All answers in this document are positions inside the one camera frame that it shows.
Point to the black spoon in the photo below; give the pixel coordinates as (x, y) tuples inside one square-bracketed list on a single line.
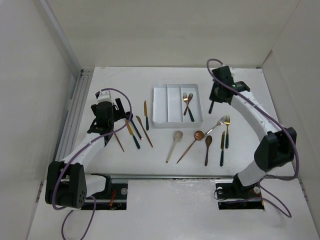
[(133, 124)]

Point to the aluminium rail left side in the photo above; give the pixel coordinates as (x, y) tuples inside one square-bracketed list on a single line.
[(73, 111)]

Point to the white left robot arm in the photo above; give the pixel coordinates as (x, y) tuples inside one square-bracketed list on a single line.
[(67, 183)]

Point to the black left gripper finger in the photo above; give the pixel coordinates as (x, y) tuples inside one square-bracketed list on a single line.
[(94, 109), (119, 112)]

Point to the rose gold spoon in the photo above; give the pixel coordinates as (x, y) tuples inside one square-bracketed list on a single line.
[(198, 136)]

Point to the light wooden spoon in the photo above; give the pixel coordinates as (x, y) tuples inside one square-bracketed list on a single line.
[(177, 137)]

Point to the gold knife green handle right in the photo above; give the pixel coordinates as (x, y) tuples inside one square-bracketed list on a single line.
[(222, 146)]

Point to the aluminium rail front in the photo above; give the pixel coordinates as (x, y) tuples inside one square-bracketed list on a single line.
[(159, 176)]

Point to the rose gold fork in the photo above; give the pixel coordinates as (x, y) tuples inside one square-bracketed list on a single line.
[(119, 142)]

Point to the gold knife green handle left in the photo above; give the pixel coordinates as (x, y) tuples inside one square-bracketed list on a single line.
[(132, 134)]

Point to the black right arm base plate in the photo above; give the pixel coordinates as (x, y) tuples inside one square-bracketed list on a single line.
[(230, 197)]

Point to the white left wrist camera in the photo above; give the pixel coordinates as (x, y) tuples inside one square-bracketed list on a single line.
[(103, 96)]

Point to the gold knife green handle upright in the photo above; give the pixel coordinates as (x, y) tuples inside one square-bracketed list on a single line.
[(145, 109)]

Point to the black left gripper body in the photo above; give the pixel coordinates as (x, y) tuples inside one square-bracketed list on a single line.
[(112, 120)]

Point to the dark wooden fork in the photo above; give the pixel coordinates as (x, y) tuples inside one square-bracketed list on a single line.
[(187, 100)]

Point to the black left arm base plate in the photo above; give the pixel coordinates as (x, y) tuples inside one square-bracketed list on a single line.
[(109, 194)]

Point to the dark wooden spoon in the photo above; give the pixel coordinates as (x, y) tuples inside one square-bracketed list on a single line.
[(208, 142)]

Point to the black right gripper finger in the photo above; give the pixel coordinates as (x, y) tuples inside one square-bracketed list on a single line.
[(227, 100), (214, 98)]

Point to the aluminium rail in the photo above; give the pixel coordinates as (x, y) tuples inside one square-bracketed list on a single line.
[(159, 176), (73, 111)]

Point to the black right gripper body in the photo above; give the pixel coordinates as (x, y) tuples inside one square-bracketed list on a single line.
[(215, 91)]

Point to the rose gold knife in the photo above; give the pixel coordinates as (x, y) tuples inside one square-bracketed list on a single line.
[(144, 130)]

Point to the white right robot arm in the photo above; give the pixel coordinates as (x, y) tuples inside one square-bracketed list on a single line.
[(277, 144)]

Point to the white three-compartment tray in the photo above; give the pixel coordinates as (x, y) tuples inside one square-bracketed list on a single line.
[(168, 106)]

